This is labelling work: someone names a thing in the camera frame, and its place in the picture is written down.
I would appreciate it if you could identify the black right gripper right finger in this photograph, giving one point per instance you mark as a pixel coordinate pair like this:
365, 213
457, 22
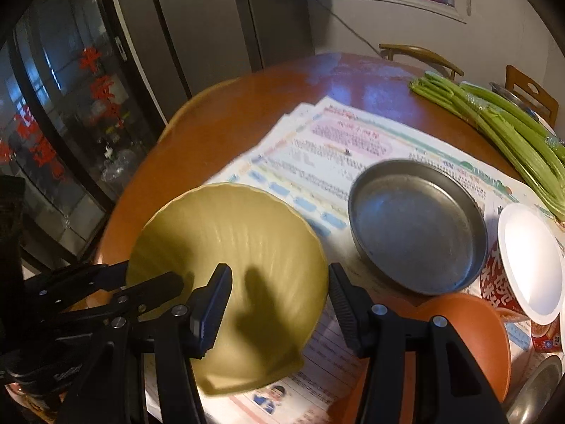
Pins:
449, 385

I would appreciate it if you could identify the printed newspaper sheets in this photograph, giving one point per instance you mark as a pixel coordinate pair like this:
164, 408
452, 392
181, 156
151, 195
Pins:
284, 200

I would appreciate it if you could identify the grey refrigerator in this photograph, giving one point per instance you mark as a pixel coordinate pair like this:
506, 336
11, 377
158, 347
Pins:
178, 48

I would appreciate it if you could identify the curved-back wooden chair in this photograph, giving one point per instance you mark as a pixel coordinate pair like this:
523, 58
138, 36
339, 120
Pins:
422, 54

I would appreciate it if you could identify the light wooden chair near table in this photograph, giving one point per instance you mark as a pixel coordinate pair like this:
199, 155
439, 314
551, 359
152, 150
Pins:
193, 103

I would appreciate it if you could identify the steel pan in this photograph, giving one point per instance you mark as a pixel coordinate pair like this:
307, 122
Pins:
418, 227

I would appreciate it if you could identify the orange plastic plate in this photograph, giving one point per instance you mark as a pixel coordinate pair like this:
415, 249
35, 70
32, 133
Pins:
478, 325

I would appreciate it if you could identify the glass display cabinet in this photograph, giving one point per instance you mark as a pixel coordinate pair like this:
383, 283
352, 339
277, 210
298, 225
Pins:
77, 121

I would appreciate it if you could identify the green celery bunch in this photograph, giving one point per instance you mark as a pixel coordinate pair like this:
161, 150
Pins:
534, 152

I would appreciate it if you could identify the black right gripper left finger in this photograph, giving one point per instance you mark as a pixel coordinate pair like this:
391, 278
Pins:
185, 333

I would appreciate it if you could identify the large white noodle bowl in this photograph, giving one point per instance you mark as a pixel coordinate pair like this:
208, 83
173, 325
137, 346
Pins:
523, 276

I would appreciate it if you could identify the square-back wooden chair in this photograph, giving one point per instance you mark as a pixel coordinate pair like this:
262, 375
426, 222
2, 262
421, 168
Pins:
532, 94

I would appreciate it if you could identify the round steel bowl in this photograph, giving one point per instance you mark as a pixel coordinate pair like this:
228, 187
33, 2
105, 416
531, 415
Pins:
526, 405

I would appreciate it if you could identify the far steel bowl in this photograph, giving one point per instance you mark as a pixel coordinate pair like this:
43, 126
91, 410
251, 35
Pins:
500, 90

